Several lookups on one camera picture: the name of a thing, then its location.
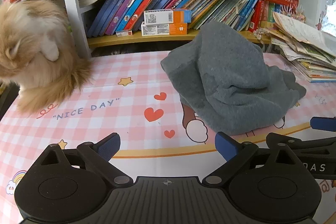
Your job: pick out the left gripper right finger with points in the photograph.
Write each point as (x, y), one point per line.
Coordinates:
(236, 155)

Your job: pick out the small white red box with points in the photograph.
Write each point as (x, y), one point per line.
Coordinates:
(124, 33)

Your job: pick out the upper orange white box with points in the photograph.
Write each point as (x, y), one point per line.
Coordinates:
(167, 16)

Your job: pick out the fluffy orange white cat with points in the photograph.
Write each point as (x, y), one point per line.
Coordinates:
(38, 54)

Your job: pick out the stack of papers and books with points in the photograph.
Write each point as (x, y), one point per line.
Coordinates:
(310, 51)

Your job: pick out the lower orange white box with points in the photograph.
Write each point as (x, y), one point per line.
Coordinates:
(164, 29)

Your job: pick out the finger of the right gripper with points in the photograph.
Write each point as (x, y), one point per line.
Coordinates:
(318, 148)
(323, 123)

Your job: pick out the row of leaning books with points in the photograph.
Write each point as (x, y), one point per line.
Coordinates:
(241, 15)

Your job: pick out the grey sweatshirt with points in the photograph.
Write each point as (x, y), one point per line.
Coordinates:
(225, 85)

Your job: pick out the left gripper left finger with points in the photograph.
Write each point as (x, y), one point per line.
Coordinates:
(97, 156)

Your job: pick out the orange white box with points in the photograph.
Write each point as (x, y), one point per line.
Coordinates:
(167, 16)
(164, 29)

